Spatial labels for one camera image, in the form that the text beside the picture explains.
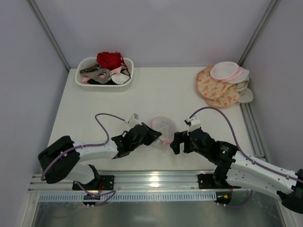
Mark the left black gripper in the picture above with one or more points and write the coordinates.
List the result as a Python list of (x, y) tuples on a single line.
[(147, 134)]

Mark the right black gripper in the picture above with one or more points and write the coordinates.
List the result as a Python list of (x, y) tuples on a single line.
[(185, 141)]

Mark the white pink mesh laundry bag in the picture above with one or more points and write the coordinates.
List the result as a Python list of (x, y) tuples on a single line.
[(167, 128)]

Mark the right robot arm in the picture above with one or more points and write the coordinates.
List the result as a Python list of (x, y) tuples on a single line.
[(240, 170)]

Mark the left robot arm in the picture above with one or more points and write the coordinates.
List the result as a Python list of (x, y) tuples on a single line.
[(64, 158)]

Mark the grey bra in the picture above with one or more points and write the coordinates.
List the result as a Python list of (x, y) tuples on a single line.
[(96, 73)]

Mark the red lace bra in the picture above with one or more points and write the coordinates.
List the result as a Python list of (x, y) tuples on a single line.
[(110, 60)]

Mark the white plastic basket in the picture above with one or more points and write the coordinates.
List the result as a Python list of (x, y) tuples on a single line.
[(103, 88)]

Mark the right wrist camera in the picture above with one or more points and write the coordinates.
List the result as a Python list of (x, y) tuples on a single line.
[(193, 123)]

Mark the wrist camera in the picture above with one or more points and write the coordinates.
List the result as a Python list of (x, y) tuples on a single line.
[(133, 120), (193, 123)]

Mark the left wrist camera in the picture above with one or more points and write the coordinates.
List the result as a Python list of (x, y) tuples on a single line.
[(133, 120)]

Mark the aluminium rail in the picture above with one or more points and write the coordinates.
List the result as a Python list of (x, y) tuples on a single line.
[(138, 181)]

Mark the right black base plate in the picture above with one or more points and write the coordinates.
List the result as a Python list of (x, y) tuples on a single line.
[(206, 181)]

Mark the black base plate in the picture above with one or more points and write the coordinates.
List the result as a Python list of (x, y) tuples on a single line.
[(104, 183), (206, 181)]

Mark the white cable duct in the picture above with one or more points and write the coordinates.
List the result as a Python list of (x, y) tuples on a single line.
[(130, 197)]

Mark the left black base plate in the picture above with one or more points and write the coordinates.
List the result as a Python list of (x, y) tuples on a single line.
[(104, 183)]

